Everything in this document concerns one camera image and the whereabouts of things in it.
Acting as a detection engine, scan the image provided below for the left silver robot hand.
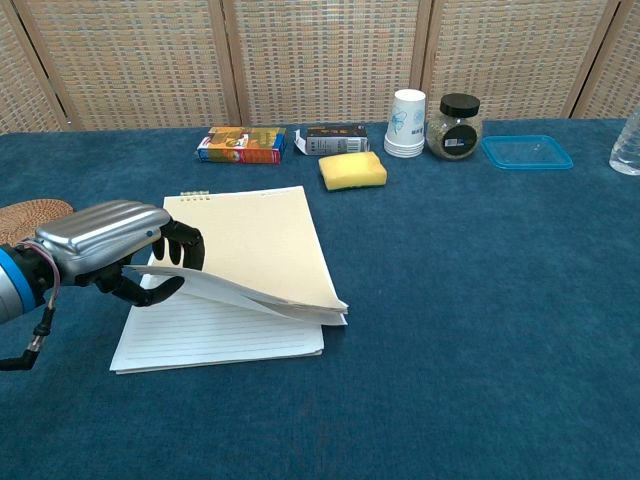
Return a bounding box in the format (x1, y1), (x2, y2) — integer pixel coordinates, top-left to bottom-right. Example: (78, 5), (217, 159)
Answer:
(17, 200), (206, 308)

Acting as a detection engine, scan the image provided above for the yellow spiral notebook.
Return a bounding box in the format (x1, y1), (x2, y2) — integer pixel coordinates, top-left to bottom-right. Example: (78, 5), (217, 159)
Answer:
(109, 185), (350, 375)

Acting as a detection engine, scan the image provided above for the round woven rattan coaster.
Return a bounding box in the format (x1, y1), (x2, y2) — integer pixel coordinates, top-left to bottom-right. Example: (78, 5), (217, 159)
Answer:
(0, 199), (77, 246)

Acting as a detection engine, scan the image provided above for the colourful orange snack box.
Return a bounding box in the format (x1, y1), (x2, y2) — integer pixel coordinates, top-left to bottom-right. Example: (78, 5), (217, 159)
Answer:
(196, 126), (288, 166)

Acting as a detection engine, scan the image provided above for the black tea box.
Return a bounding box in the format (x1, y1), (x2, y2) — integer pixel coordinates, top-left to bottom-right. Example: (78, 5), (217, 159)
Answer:
(293, 124), (370, 157)

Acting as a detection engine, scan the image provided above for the yellow sponge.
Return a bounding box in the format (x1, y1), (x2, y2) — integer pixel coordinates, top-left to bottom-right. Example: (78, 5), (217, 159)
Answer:
(318, 151), (389, 193)

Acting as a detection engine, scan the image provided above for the woven bamboo folding screen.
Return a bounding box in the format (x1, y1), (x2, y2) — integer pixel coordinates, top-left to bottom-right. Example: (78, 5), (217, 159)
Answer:
(0, 0), (640, 134)

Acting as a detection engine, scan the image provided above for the white paper cup stack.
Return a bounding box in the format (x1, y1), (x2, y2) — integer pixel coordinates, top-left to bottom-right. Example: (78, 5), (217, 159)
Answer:
(383, 88), (427, 159)

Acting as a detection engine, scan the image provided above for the blue table cloth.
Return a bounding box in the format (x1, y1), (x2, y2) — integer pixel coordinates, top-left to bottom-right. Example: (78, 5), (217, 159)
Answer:
(0, 117), (640, 480)

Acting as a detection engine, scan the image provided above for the glass jar with black lid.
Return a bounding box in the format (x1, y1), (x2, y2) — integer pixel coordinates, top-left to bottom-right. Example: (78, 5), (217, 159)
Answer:
(425, 93), (485, 162)

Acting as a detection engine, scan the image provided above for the blue plastic container lid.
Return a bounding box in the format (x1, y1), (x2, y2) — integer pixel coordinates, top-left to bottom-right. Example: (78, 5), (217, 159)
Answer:
(481, 134), (575, 172)

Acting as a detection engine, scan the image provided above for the clear plastic water bottle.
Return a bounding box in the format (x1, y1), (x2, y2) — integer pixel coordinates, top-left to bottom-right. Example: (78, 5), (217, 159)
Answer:
(608, 108), (640, 177)

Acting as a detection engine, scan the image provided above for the black cable at left wrist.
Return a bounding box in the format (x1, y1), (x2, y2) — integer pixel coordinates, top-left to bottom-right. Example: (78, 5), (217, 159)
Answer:
(0, 239), (64, 372)

